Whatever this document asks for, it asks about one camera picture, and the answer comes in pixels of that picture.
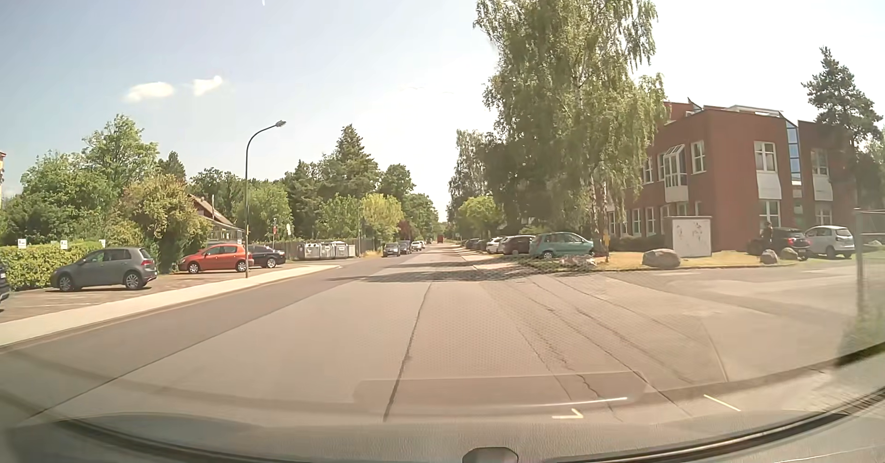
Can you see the tall conifer tree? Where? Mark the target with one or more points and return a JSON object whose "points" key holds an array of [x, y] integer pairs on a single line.
{"points": [[840, 110]]}

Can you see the grey hatchback car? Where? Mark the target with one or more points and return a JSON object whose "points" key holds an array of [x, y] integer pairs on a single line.
{"points": [[105, 268]]}

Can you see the black car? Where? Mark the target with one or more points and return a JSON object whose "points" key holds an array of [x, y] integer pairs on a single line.
{"points": [[266, 255], [788, 240]]}

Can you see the tall birch tree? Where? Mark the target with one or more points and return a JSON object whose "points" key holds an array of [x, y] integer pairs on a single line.
{"points": [[570, 103]]}

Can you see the white car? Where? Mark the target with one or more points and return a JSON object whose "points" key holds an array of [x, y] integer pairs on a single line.
{"points": [[830, 240]]}

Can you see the grey asphalt road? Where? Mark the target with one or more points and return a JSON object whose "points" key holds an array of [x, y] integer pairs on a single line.
{"points": [[442, 324]]}

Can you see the green car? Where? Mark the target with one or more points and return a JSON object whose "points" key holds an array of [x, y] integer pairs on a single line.
{"points": [[560, 245]]}

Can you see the row of parked cars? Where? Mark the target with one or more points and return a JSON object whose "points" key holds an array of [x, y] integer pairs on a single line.
{"points": [[403, 246], [499, 244]]}

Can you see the dry grass verge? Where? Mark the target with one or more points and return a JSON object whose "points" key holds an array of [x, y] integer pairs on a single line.
{"points": [[698, 261]]}

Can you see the red hatchback car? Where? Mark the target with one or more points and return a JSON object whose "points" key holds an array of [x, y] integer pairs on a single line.
{"points": [[216, 258]]}

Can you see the house with brown roof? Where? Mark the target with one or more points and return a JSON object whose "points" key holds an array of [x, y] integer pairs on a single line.
{"points": [[216, 219]]}

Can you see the green hedge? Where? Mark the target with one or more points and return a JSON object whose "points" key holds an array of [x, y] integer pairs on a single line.
{"points": [[34, 262]]}

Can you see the pale concrete pavement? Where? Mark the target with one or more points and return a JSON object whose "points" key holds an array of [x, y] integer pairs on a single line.
{"points": [[138, 304]]}

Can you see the row of trees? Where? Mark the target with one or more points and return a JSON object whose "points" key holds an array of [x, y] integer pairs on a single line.
{"points": [[477, 193], [207, 193]]}

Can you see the red brick building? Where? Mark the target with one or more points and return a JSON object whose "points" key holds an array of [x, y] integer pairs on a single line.
{"points": [[733, 179]]}

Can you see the large grey boulder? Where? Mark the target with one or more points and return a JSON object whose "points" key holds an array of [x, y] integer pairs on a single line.
{"points": [[661, 258]]}

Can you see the white utility cabinet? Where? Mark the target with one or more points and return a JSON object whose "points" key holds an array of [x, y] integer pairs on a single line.
{"points": [[688, 236]]}

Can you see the row of recycling containers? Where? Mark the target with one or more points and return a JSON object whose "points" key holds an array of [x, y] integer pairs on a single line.
{"points": [[326, 249]]}

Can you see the paved parking area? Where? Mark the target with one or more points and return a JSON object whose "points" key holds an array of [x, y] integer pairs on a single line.
{"points": [[83, 297]]}

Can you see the person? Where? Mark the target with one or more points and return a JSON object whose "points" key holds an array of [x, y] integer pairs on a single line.
{"points": [[766, 235]]}

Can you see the curved street lamp post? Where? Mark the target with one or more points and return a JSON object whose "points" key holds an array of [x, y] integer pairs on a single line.
{"points": [[246, 200]]}

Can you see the car's own bonnet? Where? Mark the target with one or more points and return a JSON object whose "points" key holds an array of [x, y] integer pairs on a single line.
{"points": [[442, 442]]}

